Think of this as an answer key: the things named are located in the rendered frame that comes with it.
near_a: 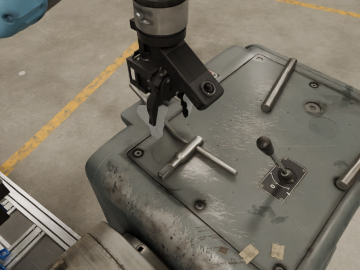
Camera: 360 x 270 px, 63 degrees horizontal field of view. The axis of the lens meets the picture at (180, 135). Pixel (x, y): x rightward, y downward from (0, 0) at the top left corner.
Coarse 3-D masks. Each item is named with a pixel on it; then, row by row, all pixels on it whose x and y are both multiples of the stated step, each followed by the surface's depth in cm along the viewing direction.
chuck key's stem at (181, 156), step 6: (198, 138) 57; (192, 144) 56; (198, 144) 56; (186, 150) 55; (192, 150) 55; (180, 156) 54; (186, 156) 54; (174, 162) 53; (180, 162) 54; (162, 168) 53; (168, 168) 53; (174, 168) 53; (162, 174) 52; (168, 174) 53; (162, 180) 52
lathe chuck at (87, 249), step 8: (80, 240) 54; (88, 240) 52; (72, 248) 52; (80, 248) 50; (88, 248) 49; (96, 248) 49; (64, 256) 51; (72, 256) 49; (80, 256) 48; (88, 256) 48; (96, 256) 47; (104, 256) 47; (56, 264) 51; (72, 264) 47; (80, 264) 47; (88, 264) 46; (96, 264) 46; (104, 264) 46; (112, 264) 46
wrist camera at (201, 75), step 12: (168, 48) 42; (180, 48) 42; (168, 60) 41; (180, 60) 42; (192, 60) 43; (168, 72) 43; (180, 72) 41; (192, 72) 42; (204, 72) 43; (180, 84) 42; (192, 84) 41; (204, 84) 42; (216, 84) 43; (192, 96) 42; (204, 96) 42; (216, 96) 42; (204, 108) 43
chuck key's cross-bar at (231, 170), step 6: (138, 90) 67; (138, 96) 67; (144, 96) 66; (144, 102) 65; (168, 126) 60; (174, 132) 58; (180, 138) 58; (186, 138) 57; (186, 144) 57; (198, 150) 56; (204, 150) 55; (204, 156) 55; (210, 156) 54; (216, 162) 54; (222, 162) 53; (222, 168) 53; (228, 168) 52; (234, 168) 53; (234, 174) 52
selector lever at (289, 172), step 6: (270, 156) 45; (276, 156) 46; (276, 162) 47; (282, 168) 49; (288, 168) 54; (282, 174) 52; (288, 174) 52; (294, 174) 54; (282, 180) 53; (288, 180) 53; (294, 180) 53
